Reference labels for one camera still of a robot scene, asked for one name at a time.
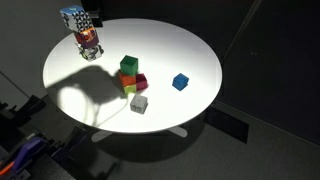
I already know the purple red patterned cube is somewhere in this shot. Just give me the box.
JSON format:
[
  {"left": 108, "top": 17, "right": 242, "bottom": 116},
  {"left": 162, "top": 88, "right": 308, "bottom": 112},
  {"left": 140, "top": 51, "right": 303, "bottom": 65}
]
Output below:
[{"left": 74, "top": 27, "right": 100, "bottom": 49}]

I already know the green block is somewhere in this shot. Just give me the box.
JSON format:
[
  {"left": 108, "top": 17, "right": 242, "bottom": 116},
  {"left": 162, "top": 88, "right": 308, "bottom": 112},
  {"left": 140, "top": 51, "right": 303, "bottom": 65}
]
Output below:
[{"left": 119, "top": 54, "right": 140, "bottom": 77}]

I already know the black stand equipment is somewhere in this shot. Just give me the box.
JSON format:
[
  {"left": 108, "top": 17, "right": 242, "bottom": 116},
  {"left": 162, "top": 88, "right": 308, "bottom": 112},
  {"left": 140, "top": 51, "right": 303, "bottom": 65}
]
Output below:
[{"left": 0, "top": 94, "right": 48, "bottom": 135}]

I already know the yellow-green block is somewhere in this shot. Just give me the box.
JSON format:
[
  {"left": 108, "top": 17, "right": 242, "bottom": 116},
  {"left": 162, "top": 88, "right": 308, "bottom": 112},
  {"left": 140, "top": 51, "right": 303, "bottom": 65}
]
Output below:
[{"left": 122, "top": 83, "right": 138, "bottom": 96}]

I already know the black white patterned cube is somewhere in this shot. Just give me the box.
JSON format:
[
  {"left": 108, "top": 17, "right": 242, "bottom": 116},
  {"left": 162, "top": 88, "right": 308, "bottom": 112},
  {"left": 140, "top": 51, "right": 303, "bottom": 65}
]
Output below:
[{"left": 77, "top": 44, "right": 105, "bottom": 63}]

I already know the orange block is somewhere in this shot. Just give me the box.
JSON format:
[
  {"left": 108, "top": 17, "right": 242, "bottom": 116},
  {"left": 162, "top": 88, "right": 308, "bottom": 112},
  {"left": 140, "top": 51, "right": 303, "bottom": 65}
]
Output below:
[{"left": 118, "top": 70, "right": 138, "bottom": 89}]

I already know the blue block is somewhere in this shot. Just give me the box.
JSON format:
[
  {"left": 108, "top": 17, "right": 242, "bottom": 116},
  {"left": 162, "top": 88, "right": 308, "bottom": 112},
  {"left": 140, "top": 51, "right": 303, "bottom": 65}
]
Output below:
[{"left": 171, "top": 72, "right": 190, "bottom": 92}]

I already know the purple orange clamp device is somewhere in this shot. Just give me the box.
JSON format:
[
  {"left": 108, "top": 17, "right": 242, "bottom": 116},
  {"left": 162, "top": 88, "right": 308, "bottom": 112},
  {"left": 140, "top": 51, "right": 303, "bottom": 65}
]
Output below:
[{"left": 0, "top": 134, "right": 48, "bottom": 178}]

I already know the blue white triangle-print cube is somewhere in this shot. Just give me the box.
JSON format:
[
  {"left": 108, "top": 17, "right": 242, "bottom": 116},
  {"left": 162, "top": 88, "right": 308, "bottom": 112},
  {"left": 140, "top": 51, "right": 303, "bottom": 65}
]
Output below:
[{"left": 59, "top": 4, "right": 93, "bottom": 34}]

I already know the black perforated cube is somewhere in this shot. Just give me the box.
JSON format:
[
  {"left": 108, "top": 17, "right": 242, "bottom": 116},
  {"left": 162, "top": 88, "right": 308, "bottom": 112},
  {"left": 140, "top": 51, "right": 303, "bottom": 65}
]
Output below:
[{"left": 129, "top": 93, "right": 149, "bottom": 115}]

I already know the magenta block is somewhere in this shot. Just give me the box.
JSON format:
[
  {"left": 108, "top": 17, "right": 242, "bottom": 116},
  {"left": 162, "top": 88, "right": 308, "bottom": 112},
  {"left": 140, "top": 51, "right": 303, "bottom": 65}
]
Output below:
[{"left": 134, "top": 73, "right": 149, "bottom": 91}]

